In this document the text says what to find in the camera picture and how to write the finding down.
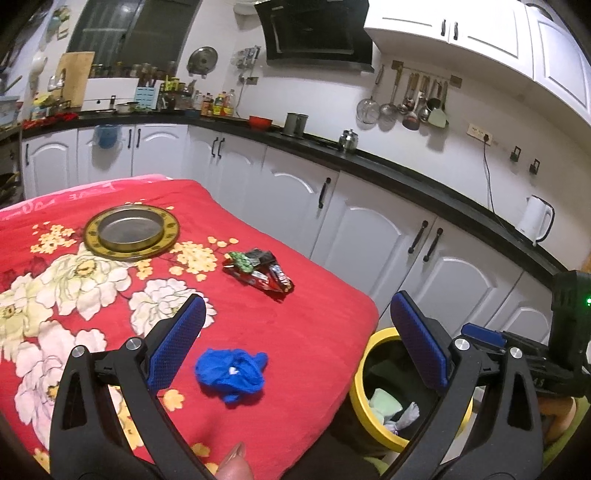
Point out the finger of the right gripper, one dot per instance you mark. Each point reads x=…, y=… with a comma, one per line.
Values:
x=483, y=336

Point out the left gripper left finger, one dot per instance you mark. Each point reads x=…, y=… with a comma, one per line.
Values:
x=87, y=440

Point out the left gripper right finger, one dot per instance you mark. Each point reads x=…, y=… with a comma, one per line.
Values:
x=506, y=440

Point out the white foam fruit net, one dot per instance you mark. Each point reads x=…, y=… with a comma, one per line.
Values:
x=408, y=418

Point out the energy bar wrapper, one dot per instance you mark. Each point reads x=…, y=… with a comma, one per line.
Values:
x=269, y=278

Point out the dark snack wrapper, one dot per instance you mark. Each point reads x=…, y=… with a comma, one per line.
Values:
x=247, y=262

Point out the yellow rimmed trash bin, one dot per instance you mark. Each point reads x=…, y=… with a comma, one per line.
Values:
x=385, y=364

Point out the person's right hand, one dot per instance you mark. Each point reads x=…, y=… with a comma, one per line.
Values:
x=561, y=412

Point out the person's left hand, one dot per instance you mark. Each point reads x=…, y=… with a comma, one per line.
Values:
x=234, y=466

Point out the green sleeve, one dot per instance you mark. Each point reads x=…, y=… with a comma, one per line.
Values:
x=552, y=450

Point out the white electric kettle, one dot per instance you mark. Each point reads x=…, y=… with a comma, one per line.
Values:
x=537, y=220

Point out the blue crumpled cloth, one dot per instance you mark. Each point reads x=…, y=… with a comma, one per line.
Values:
x=232, y=374

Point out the red floral blanket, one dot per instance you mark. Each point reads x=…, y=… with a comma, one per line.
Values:
x=55, y=295

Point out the gold rimmed metal plate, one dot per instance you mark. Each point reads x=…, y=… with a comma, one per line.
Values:
x=131, y=232

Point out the metal kettle on counter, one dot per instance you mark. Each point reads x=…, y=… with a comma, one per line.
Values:
x=348, y=141

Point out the metal canister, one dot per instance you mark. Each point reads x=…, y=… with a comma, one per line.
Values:
x=294, y=125

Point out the red bowl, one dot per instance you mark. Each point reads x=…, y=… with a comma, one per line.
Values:
x=259, y=123

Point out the black range hood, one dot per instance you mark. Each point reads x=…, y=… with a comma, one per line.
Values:
x=323, y=33

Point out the wooden cutting board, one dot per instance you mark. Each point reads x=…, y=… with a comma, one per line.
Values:
x=77, y=66

